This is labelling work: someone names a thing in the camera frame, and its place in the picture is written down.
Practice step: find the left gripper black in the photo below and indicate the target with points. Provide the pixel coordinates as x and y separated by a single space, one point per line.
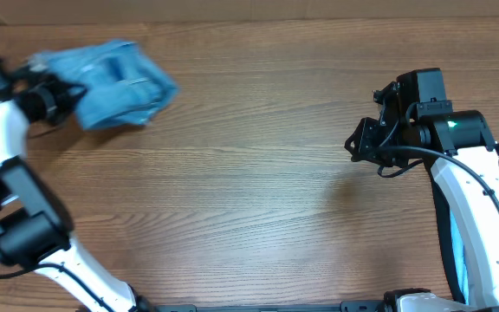
68 94

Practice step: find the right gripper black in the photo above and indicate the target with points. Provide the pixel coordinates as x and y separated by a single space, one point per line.
364 151

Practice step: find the blue denim jeans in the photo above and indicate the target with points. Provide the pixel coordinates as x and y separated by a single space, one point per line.
124 86

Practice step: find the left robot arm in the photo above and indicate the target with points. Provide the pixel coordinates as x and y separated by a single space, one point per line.
37 234

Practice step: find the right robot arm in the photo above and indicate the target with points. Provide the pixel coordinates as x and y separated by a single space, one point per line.
418 126

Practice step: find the light blue folded garment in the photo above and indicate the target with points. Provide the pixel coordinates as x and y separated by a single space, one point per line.
459 259

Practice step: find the black folded garment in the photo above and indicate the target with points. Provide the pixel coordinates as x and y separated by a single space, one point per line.
468 186

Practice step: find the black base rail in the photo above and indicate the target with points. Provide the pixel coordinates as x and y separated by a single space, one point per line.
345 306

